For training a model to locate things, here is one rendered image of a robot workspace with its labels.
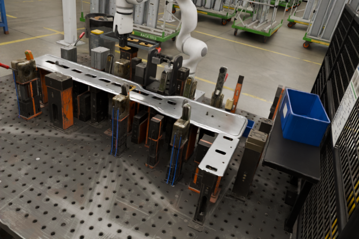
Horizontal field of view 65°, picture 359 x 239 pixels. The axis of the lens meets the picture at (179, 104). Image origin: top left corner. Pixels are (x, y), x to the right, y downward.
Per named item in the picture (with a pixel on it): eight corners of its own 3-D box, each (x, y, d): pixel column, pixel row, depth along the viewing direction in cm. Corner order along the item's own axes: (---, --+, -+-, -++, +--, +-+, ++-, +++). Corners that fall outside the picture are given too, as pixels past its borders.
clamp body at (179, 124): (159, 182, 141) (167, 123, 125) (169, 168, 151) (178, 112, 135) (175, 189, 138) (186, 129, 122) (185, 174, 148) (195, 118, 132)
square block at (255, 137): (228, 196, 139) (247, 136, 122) (233, 185, 145) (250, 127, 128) (244, 202, 136) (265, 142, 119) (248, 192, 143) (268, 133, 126)
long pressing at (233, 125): (19, 63, 172) (18, 61, 171) (48, 54, 191) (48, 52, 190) (239, 141, 130) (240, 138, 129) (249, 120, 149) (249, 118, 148)
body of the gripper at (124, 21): (126, 7, 146) (125, 29, 151) (111, 9, 138) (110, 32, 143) (137, 10, 142) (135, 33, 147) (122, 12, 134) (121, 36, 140)
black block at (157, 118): (140, 167, 148) (145, 120, 135) (150, 156, 157) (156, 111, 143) (154, 173, 146) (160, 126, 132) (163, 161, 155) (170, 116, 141)
